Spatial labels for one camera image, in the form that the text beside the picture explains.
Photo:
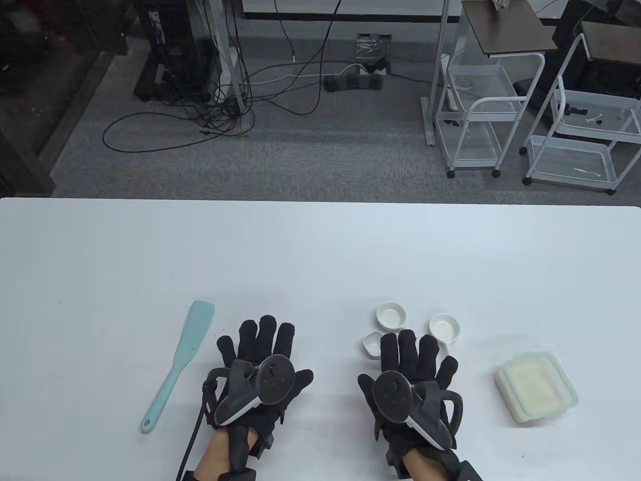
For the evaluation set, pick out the clear plastic sugar container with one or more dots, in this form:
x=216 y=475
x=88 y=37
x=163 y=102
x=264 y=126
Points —
x=506 y=401

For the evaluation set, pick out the small white clip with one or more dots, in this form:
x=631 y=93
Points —
x=595 y=119

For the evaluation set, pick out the black equipment rack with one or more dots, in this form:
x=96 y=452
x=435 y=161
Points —
x=175 y=60

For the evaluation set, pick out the mint green dessert spatula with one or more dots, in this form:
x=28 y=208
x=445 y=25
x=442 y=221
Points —
x=198 y=325

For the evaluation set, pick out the black glove sensor box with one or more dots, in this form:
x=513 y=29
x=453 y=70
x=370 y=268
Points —
x=263 y=443
x=395 y=461

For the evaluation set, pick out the white round measuring scoop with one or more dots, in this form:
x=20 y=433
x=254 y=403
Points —
x=444 y=325
x=390 y=315

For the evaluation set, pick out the black floor outlet box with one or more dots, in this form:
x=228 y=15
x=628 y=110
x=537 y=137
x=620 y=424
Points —
x=373 y=50

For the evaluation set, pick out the thin white stick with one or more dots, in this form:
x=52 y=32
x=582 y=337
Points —
x=586 y=171

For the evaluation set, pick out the black foot pedal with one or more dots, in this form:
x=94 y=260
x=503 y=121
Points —
x=350 y=82

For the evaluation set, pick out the small black gadget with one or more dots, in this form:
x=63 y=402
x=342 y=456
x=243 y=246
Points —
x=576 y=110

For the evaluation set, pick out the person's left hand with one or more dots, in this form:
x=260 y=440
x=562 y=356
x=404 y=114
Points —
x=268 y=335

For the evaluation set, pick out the white desk with black edge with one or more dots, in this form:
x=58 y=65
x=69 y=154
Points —
x=380 y=7

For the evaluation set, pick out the person's right forearm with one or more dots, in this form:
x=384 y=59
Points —
x=425 y=468

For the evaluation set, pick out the white sugar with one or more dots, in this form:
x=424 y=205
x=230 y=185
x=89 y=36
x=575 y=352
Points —
x=533 y=388

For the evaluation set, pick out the white cart with brown top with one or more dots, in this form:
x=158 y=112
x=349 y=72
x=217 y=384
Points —
x=516 y=30
x=613 y=42

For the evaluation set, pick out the person's left forearm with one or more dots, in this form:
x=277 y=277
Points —
x=213 y=451

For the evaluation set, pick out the grey white VR controller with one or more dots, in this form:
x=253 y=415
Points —
x=393 y=394
x=274 y=381

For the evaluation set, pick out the silver aluminium frame post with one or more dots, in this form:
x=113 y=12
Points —
x=429 y=125
x=247 y=123

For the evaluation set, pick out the person's right hand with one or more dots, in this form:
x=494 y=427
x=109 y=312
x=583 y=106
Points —
x=408 y=350

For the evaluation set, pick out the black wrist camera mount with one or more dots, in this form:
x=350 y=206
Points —
x=240 y=475
x=465 y=471

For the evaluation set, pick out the white coffee spoon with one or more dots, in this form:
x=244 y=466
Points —
x=373 y=344

